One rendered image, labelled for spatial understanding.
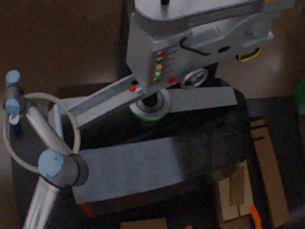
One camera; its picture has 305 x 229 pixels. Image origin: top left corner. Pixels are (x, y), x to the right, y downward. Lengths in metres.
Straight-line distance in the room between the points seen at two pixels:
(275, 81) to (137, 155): 1.74
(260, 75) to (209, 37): 1.73
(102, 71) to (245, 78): 1.11
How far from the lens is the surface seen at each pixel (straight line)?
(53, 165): 1.79
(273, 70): 4.19
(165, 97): 2.82
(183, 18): 2.10
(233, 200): 3.30
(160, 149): 2.76
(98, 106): 2.62
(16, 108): 2.28
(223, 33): 2.44
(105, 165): 2.74
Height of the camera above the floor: 3.24
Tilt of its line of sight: 60 degrees down
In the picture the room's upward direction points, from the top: 9 degrees clockwise
